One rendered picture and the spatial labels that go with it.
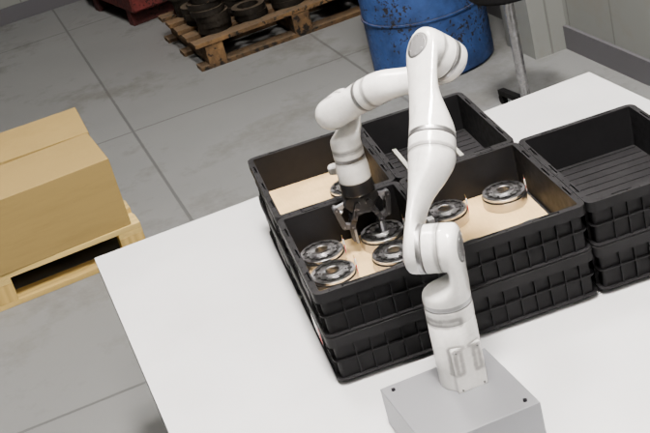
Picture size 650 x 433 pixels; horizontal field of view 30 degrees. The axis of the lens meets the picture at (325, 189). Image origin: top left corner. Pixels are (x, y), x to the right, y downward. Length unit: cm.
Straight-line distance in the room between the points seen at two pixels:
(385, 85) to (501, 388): 66
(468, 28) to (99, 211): 207
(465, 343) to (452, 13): 371
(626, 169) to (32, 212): 265
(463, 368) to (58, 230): 285
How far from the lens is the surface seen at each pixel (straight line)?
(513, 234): 253
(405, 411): 232
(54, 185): 485
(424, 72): 236
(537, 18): 591
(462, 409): 229
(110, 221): 495
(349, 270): 266
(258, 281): 306
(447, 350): 229
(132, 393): 415
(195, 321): 298
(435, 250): 219
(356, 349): 254
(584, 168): 295
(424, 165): 226
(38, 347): 464
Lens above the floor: 214
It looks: 25 degrees down
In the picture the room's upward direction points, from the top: 15 degrees counter-clockwise
